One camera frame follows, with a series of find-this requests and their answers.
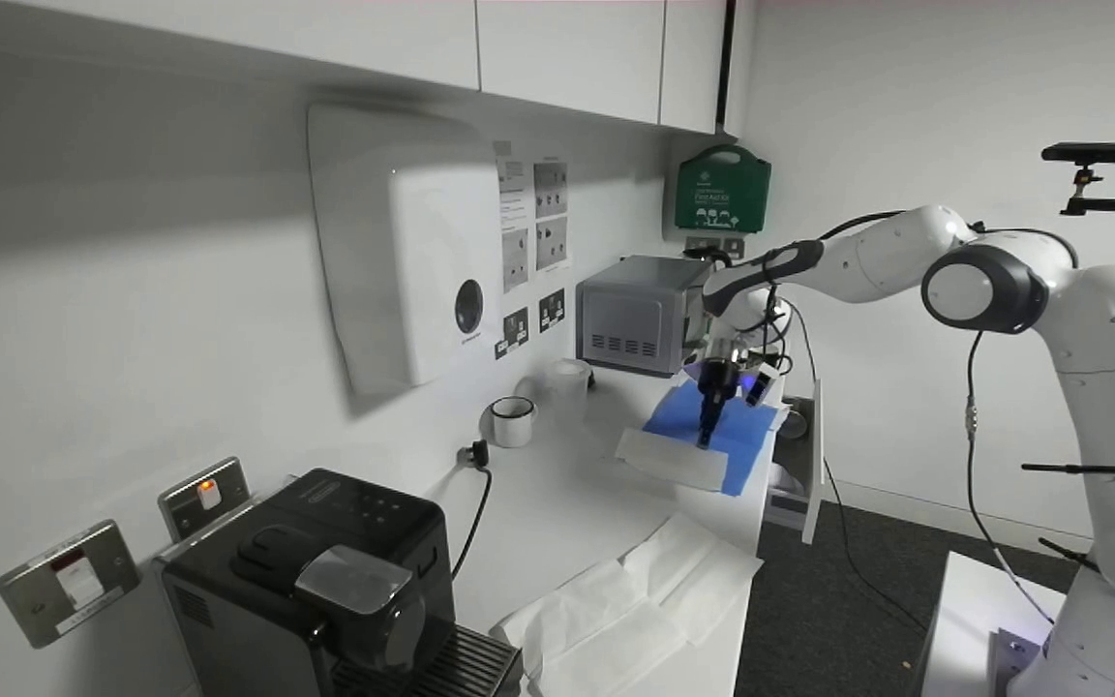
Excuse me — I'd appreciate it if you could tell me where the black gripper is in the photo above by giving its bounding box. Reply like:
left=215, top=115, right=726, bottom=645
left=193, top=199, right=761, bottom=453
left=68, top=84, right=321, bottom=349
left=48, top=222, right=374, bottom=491
left=694, top=352, right=750, bottom=453

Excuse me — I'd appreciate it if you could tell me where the white paper towel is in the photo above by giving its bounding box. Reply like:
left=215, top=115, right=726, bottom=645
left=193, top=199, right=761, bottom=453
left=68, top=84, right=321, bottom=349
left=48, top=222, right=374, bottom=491
left=612, top=421, right=731, bottom=495

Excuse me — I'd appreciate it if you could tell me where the blue cloth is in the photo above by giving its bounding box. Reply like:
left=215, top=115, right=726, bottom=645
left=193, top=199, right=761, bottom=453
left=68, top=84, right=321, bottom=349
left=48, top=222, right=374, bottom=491
left=640, top=373, right=791, bottom=499

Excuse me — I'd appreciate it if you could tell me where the grey metal appliance box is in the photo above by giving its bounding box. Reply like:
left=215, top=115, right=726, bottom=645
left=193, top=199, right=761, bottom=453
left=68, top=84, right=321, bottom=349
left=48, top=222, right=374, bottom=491
left=572, top=253, right=721, bottom=379

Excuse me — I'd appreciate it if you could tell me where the small white enamel cup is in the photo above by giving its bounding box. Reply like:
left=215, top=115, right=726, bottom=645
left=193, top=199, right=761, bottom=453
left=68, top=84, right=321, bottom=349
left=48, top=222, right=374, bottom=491
left=483, top=390, right=540, bottom=453

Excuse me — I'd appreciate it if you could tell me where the green first aid box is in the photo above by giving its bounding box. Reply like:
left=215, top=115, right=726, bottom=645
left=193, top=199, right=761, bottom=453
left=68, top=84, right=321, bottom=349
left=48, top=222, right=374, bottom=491
left=669, top=139, right=774, bottom=241

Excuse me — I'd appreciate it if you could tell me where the pile of white paper towels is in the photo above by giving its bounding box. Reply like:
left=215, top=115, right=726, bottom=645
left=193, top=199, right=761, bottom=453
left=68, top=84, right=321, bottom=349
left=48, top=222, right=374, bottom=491
left=492, top=517, right=767, bottom=697

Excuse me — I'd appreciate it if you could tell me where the white paper towel dispenser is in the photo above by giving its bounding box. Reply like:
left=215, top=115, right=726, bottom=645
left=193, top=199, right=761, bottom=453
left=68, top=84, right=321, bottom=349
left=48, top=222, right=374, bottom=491
left=304, top=100, right=507, bottom=404

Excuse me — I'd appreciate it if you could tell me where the white side table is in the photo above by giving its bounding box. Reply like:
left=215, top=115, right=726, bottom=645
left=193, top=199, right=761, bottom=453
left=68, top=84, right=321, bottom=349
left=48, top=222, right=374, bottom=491
left=916, top=552, right=1076, bottom=697

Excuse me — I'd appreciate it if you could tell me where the narrow white cabinet door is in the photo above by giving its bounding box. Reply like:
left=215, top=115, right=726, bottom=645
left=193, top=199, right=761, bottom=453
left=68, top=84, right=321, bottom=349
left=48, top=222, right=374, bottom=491
left=659, top=0, right=731, bottom=135

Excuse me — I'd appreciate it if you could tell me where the purple plastic item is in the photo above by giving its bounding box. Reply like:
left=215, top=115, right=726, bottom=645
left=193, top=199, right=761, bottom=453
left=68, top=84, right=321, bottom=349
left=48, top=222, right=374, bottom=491
left=981, top=624, right=1058, bottom=697

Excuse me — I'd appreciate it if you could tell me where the medium white cabinet door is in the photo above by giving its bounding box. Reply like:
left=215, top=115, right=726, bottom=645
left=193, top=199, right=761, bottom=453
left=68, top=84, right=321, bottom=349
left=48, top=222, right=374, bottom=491
left=476, top=0, right=665, bottom=128

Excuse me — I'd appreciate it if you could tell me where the black coffee machine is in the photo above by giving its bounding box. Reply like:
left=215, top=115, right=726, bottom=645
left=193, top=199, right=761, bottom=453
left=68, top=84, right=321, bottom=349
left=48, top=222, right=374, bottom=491
left=157, top=464, right=531, bottom=697

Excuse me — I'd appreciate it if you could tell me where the steel plate with orange light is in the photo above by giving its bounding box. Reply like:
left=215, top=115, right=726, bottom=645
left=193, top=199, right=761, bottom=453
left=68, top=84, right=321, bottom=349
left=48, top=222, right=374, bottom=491
left=153, top=453, right=254, bottom=541

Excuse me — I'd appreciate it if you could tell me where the wide white cabinet door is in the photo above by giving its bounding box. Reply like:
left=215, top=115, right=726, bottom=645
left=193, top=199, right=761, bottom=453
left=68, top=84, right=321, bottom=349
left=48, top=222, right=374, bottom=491
left=11, top=0, right=479, bottom=92

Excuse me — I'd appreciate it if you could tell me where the white upright post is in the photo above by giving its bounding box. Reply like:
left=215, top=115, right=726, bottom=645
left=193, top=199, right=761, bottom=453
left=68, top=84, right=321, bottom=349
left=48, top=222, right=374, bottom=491
left=796, top=373, right=834, bottom=552

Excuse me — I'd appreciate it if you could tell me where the black wall socket with cable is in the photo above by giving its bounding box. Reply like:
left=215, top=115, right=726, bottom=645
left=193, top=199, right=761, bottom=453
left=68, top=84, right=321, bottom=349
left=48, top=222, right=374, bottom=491
left=682, top=234, right=748, bottom=266

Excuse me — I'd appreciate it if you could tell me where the black floor cable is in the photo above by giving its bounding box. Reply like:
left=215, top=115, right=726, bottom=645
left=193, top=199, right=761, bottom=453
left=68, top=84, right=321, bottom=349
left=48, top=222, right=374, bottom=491
left=823, top=456, right=930, bottom=633

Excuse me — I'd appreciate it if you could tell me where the printed wall notice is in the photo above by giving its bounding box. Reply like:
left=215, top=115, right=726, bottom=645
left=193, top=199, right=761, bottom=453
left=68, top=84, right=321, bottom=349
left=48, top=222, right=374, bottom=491
left=532, top=286, right=572, bottom=332
left=492, top=308, right=532, bottom=366
left=499, top=229, right=532, bottom=295
left=531, top=217, right=572, bottom=270
left=495, top=160, right=532, bottom=234
left=531, top=160, right=572, bottom=222

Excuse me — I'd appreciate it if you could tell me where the black plug with cable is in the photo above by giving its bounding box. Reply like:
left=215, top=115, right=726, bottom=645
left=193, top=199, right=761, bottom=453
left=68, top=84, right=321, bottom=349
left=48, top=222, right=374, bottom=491
left=443, top=439, right=499, bottom=585

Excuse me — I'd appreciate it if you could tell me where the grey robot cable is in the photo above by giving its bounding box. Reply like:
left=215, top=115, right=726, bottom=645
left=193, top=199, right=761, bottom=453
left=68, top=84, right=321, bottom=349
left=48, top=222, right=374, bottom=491
left=961, top=327, right=1058, bottom=633

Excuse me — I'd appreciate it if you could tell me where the black camera on stand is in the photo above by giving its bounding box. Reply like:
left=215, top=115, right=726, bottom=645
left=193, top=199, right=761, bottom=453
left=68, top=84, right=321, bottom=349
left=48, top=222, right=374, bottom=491
left=1042, top=135, right=1115, bottom=222

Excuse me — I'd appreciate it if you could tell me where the steel wall switch plate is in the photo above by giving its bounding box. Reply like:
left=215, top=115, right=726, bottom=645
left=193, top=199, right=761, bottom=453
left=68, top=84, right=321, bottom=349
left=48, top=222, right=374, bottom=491
left=0, top=517, right=148, bottom=650

